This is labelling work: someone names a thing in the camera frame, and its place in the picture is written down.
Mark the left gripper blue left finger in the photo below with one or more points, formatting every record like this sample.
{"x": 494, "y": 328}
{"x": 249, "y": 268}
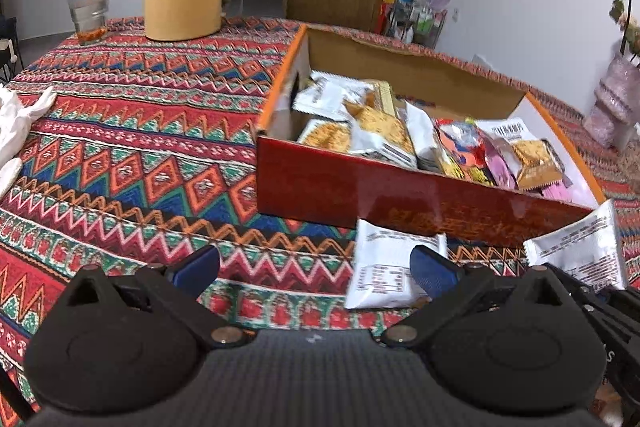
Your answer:
{"x": 195, "y": 273}

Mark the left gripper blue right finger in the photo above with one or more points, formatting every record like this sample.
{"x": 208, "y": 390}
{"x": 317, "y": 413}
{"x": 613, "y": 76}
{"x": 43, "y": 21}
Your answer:
{"x": 434, "y": 274}

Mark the white printed snack packet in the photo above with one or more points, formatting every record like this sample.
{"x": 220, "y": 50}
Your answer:
{"x": 381, "y": 277}

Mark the pink snack packet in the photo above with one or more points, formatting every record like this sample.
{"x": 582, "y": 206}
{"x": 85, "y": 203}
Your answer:
{"x": 560, "y": 192}

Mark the pumpkin seed crisp packet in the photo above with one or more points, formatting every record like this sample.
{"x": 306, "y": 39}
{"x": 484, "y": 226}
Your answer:
{"x": 516, "y": 158}

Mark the colourful candy packet in box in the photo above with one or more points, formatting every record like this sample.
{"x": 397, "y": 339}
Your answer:
{"x": 461, "y": 153}

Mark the colourful patterned tablecloth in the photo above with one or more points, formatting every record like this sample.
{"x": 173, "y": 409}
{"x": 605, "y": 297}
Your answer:
{"x": 149, "y": 153}

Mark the orange red cardboard box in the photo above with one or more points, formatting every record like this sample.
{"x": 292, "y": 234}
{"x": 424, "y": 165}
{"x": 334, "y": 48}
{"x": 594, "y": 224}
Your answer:
{"x": 304, "y": 183}

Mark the orange cracker packet in box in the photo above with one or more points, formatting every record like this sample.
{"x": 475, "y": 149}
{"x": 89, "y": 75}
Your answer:
{"x": 382, "y": 97}

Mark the pink ceramic vase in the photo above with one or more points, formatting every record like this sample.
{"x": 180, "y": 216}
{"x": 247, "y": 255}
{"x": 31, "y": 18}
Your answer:
{"x": 613, "y": 118}

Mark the white cloth gloves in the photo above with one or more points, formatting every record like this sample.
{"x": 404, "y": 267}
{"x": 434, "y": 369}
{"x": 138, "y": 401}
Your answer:
{"x": 16, "y": 121}

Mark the glass cup with tea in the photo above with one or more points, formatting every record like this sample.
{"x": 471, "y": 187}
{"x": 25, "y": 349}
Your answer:
{"x": 89, "y": 18}

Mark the wire storage cart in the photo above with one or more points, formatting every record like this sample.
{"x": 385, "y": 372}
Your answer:
{"x": 412, "y": 23}

